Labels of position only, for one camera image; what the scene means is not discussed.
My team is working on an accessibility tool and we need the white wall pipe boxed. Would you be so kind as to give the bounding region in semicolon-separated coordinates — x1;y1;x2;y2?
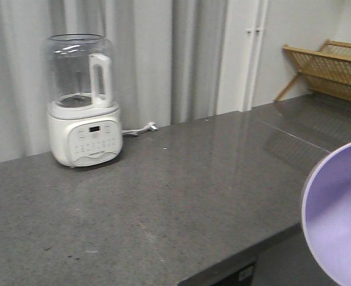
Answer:
243;1;269;111

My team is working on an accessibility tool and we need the white power cord with plug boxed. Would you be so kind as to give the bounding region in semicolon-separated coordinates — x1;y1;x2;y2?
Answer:
121;121;159;138

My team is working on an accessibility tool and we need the black built-in appliance right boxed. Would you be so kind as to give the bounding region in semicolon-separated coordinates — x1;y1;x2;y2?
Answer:
178;262;256;286

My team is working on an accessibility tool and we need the white soy milk blender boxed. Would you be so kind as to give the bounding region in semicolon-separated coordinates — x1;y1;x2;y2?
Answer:
44;34;123;167

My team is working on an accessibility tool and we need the purple plastic bowl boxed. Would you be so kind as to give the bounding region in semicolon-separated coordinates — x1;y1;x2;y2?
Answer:
300;142;351;285

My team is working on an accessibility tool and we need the grey pleated curtain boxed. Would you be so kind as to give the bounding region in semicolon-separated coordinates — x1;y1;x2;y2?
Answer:
0;0;268;166

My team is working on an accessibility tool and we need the wooden dish rack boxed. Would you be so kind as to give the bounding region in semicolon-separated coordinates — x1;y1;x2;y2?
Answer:
274;39;351;102

